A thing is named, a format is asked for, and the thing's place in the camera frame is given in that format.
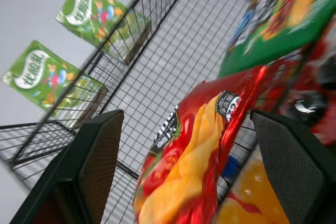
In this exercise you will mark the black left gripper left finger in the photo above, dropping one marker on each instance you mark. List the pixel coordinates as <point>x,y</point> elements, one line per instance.
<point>86,166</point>

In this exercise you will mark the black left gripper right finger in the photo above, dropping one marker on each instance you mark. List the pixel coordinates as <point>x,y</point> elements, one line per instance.
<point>294,166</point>

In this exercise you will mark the yellow chip bag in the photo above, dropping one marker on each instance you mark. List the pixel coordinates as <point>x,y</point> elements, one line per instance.
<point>249,197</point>

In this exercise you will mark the red tomato chip bag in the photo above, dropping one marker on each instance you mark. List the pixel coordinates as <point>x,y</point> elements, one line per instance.
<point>183,155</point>

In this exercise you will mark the green milk drink carton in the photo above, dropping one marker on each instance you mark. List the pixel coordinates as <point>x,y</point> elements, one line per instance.
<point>44,77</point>
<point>90,15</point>

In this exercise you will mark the green chip bag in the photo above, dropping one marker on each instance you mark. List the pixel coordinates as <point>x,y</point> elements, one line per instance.
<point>286,24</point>

